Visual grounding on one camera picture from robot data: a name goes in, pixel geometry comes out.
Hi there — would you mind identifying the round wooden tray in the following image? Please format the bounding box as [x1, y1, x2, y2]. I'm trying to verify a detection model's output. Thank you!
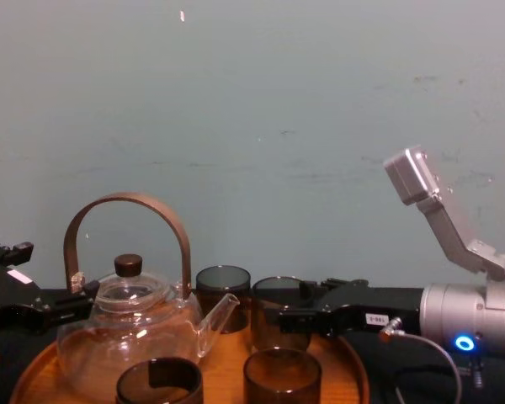
[8, 301, 370, 404]

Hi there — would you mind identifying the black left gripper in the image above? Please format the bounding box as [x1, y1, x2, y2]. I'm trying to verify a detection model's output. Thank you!
[0, 241, 101, 337]

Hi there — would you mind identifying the smoky brown drinking glass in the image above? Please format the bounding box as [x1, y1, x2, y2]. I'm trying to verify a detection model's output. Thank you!
[242, 348, 323, 404]
[115, 357, 205, 404]
[194, 264, 253, 335]
[250, 275, 313, 354]

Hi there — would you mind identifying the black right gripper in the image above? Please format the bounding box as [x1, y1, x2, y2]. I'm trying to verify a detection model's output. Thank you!
[263, 276, 423, 338]

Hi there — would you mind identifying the glass teapot brown handle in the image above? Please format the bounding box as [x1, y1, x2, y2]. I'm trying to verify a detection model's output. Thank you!
[56, 192, 242, 380]

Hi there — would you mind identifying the thin dark cable silver plug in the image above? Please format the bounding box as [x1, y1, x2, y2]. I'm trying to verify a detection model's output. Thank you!
[378, 316, 465, 404]

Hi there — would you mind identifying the glass lid brown knob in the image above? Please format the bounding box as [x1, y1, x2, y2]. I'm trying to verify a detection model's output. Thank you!
[93, 252, 173, 305]

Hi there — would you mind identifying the black table cloth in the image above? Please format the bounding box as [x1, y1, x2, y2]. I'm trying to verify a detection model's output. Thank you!
[0, 284, 505, 404]

